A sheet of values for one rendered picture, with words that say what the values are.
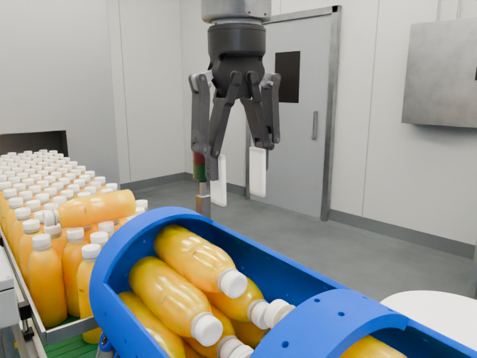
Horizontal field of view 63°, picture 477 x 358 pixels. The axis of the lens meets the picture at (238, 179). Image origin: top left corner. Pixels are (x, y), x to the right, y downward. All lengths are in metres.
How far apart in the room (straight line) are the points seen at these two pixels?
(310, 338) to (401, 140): 3.55
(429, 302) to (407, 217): 3.12
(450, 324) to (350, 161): 3.40
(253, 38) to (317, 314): 0.32
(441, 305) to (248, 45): 0.64
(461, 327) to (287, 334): 0.49
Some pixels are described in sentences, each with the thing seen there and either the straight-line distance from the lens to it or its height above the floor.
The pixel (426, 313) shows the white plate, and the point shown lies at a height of 1.04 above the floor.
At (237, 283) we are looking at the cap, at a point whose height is 1.17.
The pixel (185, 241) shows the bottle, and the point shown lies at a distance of 0.68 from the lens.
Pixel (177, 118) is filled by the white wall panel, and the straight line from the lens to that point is 5.94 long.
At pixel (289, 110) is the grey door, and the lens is 4.49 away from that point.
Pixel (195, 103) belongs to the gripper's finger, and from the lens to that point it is 0.50.
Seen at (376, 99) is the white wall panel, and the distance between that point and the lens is 3.98.
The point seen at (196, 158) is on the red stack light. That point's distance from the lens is 1.27.
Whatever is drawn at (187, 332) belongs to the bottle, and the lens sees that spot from 0.60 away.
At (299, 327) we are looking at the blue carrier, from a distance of 0.42.
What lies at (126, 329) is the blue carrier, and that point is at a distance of 0.61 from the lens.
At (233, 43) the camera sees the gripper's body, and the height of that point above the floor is 1.51.
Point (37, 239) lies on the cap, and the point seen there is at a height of 1.12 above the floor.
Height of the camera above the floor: 1.46
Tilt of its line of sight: 13 degrees down
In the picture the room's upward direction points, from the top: straight up
